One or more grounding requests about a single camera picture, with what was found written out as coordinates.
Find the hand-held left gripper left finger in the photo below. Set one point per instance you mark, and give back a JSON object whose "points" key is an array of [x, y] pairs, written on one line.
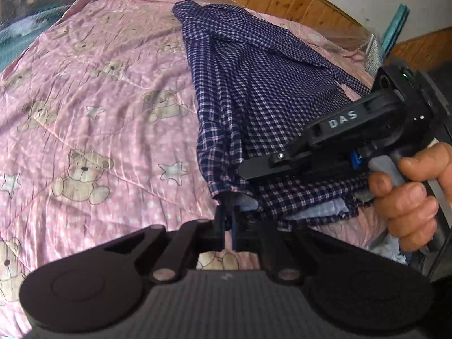
{"points": [[220, 229]]}

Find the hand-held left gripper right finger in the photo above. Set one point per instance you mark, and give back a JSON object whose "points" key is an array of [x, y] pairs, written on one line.
{"points": [[245, 229]]}

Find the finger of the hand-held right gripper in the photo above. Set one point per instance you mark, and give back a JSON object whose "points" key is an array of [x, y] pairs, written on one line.
{"points": [[282, 169]]}

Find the navy checked shirt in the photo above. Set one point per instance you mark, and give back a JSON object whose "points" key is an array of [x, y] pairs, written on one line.
{"points": [[247, 95]]}

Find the person's right hand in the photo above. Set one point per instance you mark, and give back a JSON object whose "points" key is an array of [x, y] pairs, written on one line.
{"points": [[406, 204]]}

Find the light blue cloth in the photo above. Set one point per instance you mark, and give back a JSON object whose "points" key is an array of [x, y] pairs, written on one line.
{"points": [[325, 213]]}

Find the teal pole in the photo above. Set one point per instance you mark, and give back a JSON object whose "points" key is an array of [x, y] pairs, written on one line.
{"points": [[395, 28]]}

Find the pink bear print quilt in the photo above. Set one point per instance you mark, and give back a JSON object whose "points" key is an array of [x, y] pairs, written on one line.
{"points": [[106, 130]]}

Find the teal cloth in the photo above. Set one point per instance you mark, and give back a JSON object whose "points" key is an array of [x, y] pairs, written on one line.
{"points": [[14, 49]]}

